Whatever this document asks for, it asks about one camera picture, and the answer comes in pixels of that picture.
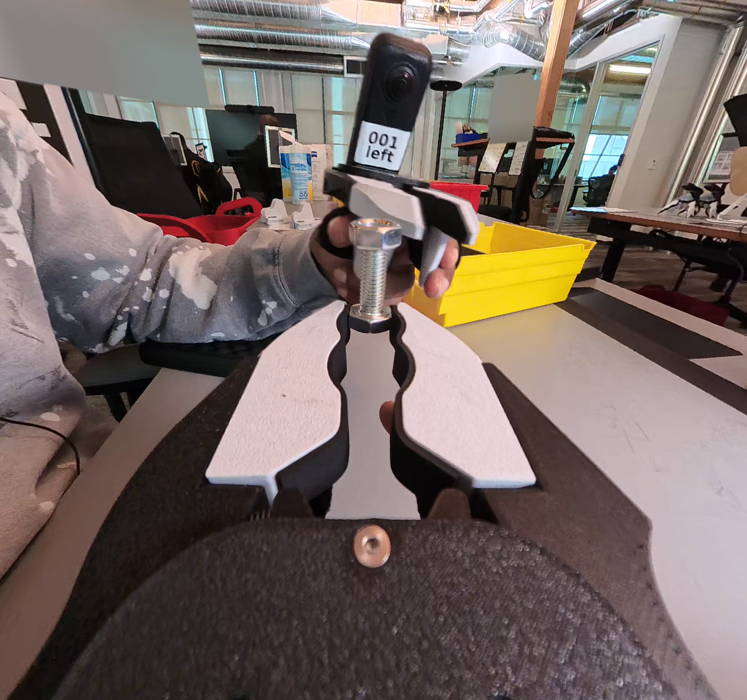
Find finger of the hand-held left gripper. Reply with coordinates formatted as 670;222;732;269
348;181;427;241
409;186;480;247

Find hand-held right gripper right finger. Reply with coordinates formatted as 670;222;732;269
390;302;537;489

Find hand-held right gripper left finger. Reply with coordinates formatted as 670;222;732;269
205;300;352;506

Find silver hex bolt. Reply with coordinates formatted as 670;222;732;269
348;245;393;335

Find yellow plastic bin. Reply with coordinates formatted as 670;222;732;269
403;221;597;328

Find person's left forearm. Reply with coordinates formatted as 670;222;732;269
88;218;339;356

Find red plastic bin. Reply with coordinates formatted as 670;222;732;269
429;181;490;213

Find hanging paper sheets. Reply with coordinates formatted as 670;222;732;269
477;141;529;175

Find black floor lamp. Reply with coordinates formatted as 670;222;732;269
431;80;463;182

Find white cardboard box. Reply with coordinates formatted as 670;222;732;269
309;144;335;202

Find wipes canister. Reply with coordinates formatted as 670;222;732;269
279;144;314;204

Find black mesh armrest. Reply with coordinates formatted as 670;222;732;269
139;338;269;379

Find black standing desk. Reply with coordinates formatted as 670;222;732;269
452;127;575;229

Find red tote bag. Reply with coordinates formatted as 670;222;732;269
137;197;263;246

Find wooden pillar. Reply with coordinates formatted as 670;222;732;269
534;0;586;129

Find black gold jacket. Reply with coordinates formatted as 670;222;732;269
172;131;235;216

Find wooden table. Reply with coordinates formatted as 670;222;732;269
569;205;747;304

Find spare gripper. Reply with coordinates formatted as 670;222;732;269
659;183;698;218
694;182;726;219

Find red floor bin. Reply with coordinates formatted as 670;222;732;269
633;284;730;327

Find grey splattered sweatshirt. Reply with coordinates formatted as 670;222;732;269
0;93;176;581

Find black light flag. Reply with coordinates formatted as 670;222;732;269
724;93;747;149

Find fiducial marker sign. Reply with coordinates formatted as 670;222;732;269
0;77;74;165

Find silver ventilation duct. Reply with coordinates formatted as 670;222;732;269
187;0;409;30

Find thin black cable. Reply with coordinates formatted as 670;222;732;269
0;417;82;479

